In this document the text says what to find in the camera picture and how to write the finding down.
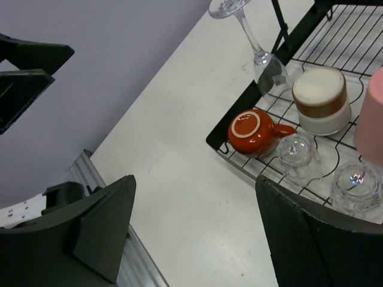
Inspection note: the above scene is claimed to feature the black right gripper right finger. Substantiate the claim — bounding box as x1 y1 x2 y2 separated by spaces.
255 175 382 286

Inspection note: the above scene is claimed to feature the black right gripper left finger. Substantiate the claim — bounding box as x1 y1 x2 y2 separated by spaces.
1 175 136 286

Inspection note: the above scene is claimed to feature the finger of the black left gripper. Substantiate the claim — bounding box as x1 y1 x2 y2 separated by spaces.
1 34 75 75
1 69 54 134

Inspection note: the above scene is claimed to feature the clear faceted glass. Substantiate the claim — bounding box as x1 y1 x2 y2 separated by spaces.
329 161 382 219
276 133 323 187

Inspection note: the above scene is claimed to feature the orange ceramic mug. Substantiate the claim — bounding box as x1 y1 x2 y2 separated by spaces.
227 109 296 158

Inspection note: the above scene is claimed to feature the pink plastic tumbler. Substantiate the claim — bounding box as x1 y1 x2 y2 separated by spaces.
354 68 383 167

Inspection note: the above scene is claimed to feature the white brown ceramic cup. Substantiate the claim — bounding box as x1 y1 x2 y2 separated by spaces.
292 66 352 136

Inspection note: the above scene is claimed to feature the clear wine glass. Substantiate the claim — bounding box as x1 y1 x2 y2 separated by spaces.
209 0 293 101

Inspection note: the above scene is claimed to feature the aluminium mounting rail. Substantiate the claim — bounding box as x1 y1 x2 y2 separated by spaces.
63 149 169 287

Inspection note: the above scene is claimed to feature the black wire dish rack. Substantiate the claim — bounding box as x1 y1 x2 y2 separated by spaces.
206 1 382 224

